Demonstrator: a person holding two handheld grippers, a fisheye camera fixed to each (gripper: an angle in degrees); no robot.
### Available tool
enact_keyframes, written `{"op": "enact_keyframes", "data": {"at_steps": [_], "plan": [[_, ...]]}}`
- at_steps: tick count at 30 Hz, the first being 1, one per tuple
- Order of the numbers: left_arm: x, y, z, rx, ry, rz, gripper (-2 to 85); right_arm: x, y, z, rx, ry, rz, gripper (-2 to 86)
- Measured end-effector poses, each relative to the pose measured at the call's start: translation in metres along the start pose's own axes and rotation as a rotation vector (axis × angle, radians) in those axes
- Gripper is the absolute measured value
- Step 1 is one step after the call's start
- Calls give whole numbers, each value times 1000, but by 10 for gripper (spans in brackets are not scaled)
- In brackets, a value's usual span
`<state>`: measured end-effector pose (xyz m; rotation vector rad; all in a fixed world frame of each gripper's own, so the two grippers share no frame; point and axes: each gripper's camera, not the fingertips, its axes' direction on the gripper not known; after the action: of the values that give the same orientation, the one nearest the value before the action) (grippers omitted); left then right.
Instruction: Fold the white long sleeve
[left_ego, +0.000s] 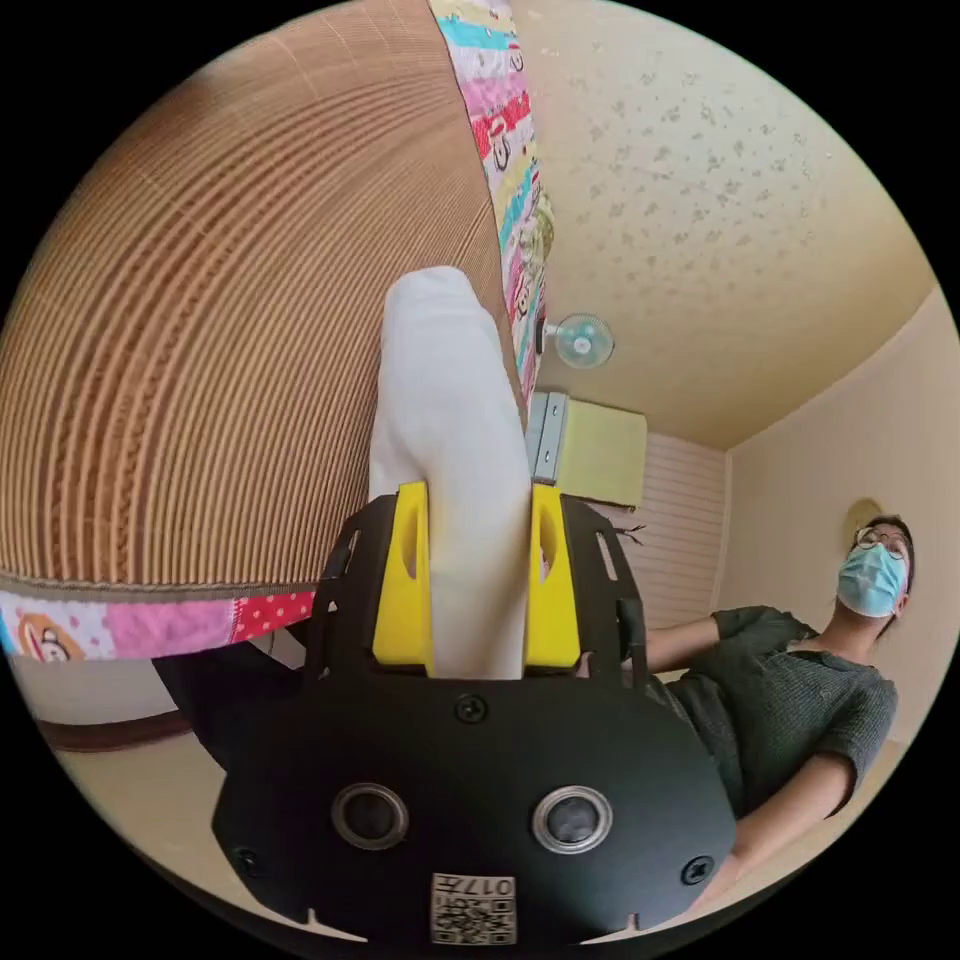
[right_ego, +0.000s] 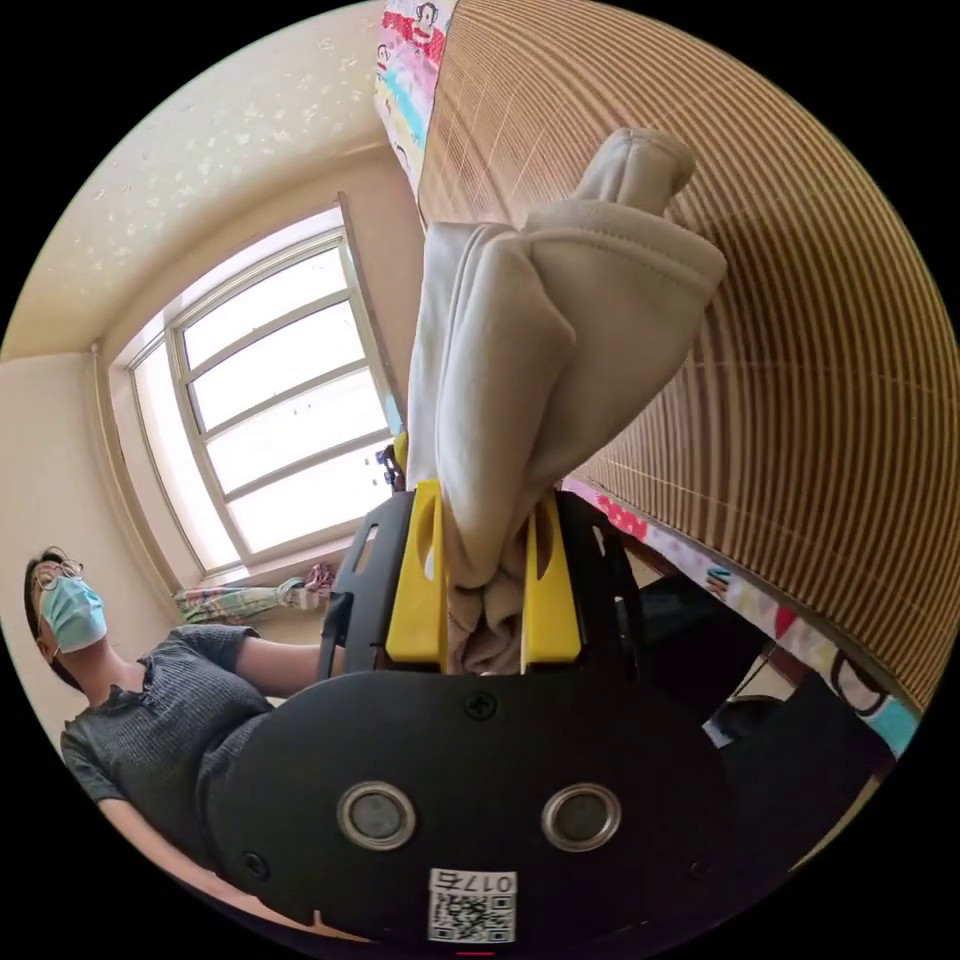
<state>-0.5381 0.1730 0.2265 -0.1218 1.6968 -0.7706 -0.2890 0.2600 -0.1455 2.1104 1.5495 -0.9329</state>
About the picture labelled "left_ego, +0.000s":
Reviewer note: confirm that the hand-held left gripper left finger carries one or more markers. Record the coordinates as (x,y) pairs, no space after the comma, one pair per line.
(401,607)

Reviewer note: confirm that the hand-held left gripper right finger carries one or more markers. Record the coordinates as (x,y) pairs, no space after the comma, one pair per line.
(553,615)

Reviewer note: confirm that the white long sleeve shirt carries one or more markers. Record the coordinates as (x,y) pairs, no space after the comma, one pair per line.
(450,420)

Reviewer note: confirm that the person's left forearm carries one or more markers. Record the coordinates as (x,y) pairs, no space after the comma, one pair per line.
(731,862)

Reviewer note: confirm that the person's right forearm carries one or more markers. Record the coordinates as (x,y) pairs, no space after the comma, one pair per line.
(679,642)

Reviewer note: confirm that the yellow curtain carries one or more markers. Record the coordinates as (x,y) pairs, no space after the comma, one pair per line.
(604,457)

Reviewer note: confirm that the grey framed window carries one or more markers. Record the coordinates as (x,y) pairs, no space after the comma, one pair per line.
(546,435)

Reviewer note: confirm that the person's body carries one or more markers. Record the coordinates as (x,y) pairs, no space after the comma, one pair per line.
(787,697)

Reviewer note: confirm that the wall fan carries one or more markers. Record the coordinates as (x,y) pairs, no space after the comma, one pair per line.
(582,342)

